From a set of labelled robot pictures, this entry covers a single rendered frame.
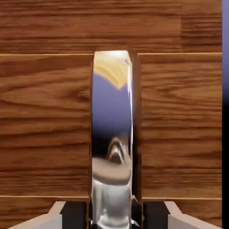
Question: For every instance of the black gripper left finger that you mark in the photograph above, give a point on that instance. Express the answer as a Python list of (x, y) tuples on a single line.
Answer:
[(71, 214)]

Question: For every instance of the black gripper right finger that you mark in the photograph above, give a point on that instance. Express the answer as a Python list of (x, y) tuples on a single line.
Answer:
[(157, 214)]

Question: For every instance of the brown wooden cabinet door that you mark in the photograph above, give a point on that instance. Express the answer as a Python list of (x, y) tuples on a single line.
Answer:
[(44, 125)]

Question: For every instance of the brown wooden cabinet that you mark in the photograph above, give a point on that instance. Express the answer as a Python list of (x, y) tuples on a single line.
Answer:
[(107, 26)]

